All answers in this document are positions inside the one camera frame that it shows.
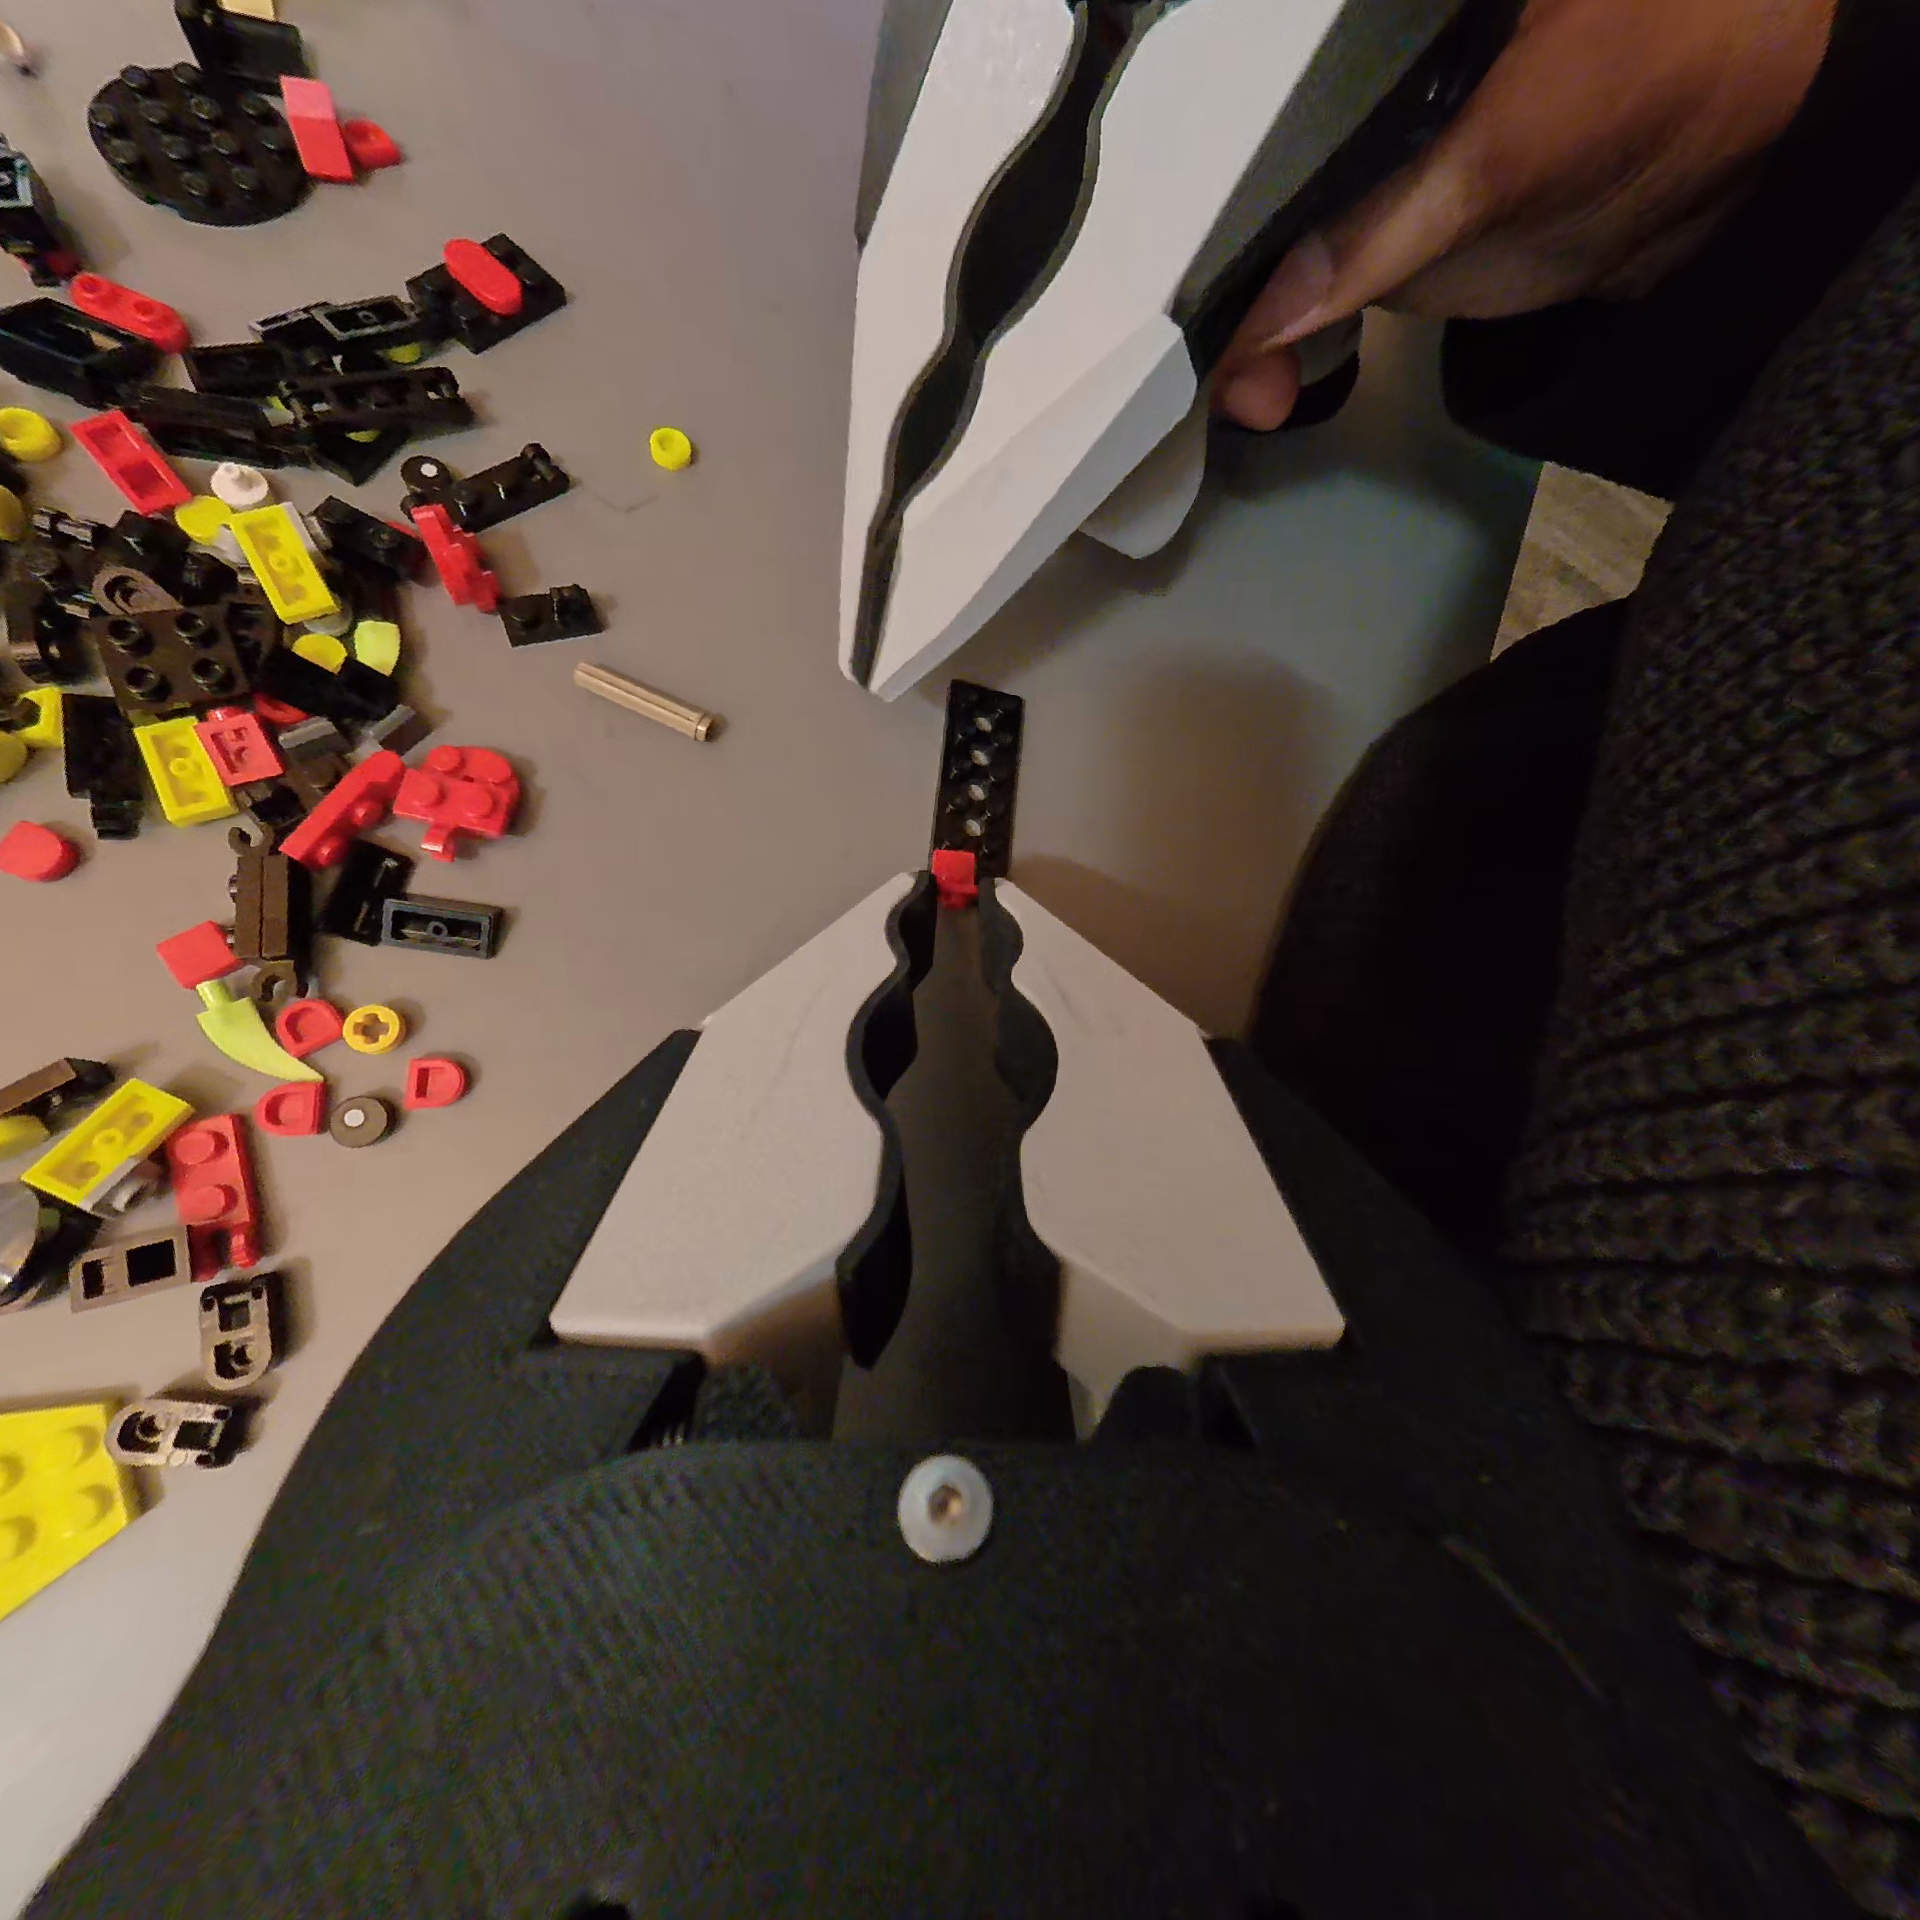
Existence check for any pile of loose lego pieces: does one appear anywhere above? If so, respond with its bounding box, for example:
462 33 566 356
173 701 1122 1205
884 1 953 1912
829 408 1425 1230
0 0 608 1478

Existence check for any large yellow lego plate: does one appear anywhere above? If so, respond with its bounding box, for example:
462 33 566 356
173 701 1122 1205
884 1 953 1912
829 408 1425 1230
0 1401 149 1622

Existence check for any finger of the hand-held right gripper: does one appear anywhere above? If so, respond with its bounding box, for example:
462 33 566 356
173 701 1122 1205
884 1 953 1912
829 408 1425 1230
840 0 1089 695
867 0 1465 703

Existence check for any person's right forearm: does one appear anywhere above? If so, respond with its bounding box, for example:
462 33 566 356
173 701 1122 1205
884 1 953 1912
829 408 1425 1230
1441 0 1920 505

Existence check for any black knit sweater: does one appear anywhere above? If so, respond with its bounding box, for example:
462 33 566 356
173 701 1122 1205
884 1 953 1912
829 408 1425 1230
1500 193 1920 1920

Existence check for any black round lego plate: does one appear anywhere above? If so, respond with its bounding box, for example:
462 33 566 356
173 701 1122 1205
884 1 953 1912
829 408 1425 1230
86 59 324 231

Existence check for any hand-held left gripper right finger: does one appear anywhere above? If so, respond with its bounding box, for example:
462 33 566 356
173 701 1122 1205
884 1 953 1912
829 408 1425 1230
984 877 1347 1441

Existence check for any black lego plate with holes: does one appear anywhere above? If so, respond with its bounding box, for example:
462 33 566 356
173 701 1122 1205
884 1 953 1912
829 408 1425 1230
945 679 1026 886

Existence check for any tan lego axle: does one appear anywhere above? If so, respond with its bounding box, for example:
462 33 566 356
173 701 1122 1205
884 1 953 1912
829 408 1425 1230
574 661 725 745

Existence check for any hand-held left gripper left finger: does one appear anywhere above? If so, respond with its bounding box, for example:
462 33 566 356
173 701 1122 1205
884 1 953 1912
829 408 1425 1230
552 870 940 1368

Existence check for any person's right hand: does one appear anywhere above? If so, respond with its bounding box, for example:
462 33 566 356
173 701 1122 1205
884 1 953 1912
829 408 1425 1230
1206 0 1841 433

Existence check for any person's dark trouser leg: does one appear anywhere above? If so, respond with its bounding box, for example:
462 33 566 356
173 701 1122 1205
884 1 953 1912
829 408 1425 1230
1245 598 1637 1248

